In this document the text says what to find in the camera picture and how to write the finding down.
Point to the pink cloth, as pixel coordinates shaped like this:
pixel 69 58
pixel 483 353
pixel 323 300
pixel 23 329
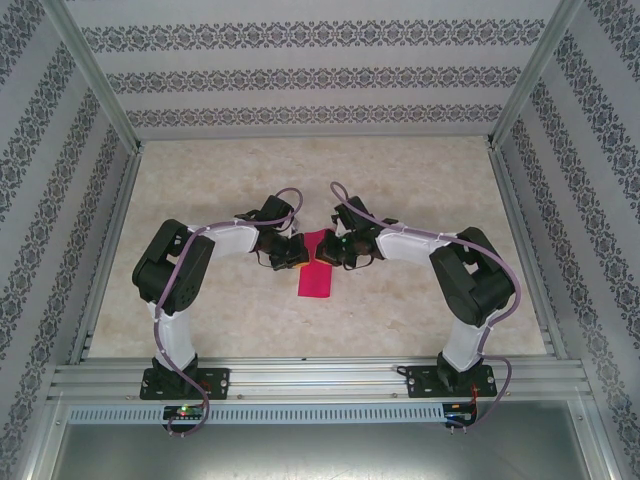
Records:
pixel 315 282

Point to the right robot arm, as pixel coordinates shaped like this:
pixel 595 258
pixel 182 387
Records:
pixel 480 295

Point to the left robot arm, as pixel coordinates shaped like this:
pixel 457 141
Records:
pixel 150 275

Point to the grey metal sheet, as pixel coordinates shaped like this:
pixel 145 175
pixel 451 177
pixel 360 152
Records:
pixel 320 455

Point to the aluminium mounting beam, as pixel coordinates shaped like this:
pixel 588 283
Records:
pixel 320 377

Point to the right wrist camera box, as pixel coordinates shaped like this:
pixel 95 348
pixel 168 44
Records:
pixel 355 215

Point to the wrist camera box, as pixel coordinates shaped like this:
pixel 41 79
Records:
pixel 355 215
pixel 277 210

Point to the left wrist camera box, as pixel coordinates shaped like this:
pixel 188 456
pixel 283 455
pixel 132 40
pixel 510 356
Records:
pixel 277 210

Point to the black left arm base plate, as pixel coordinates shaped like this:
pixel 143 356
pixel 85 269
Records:
pixel 215 382

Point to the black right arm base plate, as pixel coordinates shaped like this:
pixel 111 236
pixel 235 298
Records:
pixel 417 382

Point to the aluminium table edge rail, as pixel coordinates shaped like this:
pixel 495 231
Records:
pixel 511 200
pixel 107 250

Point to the aluminium frame post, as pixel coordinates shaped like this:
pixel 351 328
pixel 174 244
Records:
pixel 529 75
pixel 100 75

